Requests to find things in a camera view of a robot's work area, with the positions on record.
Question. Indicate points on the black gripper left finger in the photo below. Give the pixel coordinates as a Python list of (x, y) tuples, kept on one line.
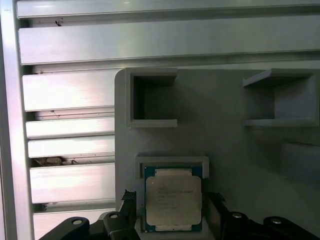
[(120, 225)]

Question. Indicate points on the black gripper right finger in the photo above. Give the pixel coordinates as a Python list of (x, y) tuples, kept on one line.
[(240, 227)]

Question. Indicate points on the silver CPU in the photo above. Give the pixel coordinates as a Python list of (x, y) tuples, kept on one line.
[(172, 200)]

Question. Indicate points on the grey parts rack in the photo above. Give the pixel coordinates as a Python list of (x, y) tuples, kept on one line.
[(225, 125)]

